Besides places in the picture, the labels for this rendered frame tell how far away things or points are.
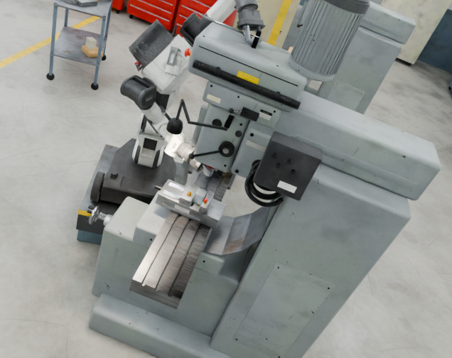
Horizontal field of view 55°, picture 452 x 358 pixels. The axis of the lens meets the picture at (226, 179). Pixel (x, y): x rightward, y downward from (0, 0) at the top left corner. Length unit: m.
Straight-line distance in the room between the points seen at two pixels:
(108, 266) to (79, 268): 0.57
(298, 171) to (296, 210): 0.32
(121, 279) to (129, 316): 0.23
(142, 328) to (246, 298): 0.70
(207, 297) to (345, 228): 0.96
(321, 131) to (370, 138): 0.20
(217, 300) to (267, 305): 0.32
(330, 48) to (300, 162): 0.44
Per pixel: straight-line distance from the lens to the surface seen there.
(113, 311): 2.77
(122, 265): 2.59
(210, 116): 1.92
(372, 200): 1.90
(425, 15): 10.28
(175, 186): 2.39
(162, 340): 2.74
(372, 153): 1.91
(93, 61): 5.00
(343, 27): 1.74
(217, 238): 2.38
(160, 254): 2.14
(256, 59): 1.76
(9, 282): 3.12
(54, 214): 3.52
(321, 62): 1.77
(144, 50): 2.26
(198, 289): 2.52
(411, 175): 1.98
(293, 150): 1.61
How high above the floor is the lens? 2.49
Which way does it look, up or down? 36 degrees down
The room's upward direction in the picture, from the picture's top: 22 degrees clockwise
